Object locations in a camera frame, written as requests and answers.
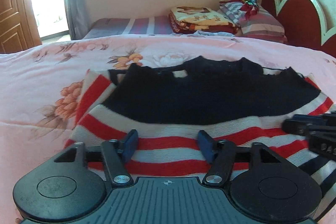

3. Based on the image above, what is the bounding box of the striped pillow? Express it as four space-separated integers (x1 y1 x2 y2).
219 0 288 44

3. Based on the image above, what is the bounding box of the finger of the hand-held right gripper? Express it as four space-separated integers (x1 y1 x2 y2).
282 119 336 136
291 110 336 123

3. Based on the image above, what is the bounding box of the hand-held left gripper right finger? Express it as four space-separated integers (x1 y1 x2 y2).
197 130 288 186

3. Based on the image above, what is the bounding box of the purple striped bedsheet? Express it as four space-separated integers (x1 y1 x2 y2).
82 17 175 40

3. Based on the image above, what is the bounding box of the striped knit sweater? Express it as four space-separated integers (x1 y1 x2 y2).
63 55 336 198

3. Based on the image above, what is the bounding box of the pink floral bedsheet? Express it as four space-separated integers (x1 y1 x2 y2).
0 34 336 224

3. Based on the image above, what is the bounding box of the light blue cloth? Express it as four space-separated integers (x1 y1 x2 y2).
194 30 235 38

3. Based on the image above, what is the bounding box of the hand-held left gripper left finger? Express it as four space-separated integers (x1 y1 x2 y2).
54 130 138 187

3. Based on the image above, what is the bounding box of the folded printed blanket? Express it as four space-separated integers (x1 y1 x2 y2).
168 6 241 35

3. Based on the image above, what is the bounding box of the brown wooden door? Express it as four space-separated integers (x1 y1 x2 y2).
0 0 43 54

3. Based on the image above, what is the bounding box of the red scalloped headboard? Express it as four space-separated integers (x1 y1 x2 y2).
260 0 336 58

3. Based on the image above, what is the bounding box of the red patterned cloth bundle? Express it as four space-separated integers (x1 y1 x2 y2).
227 0 261 18

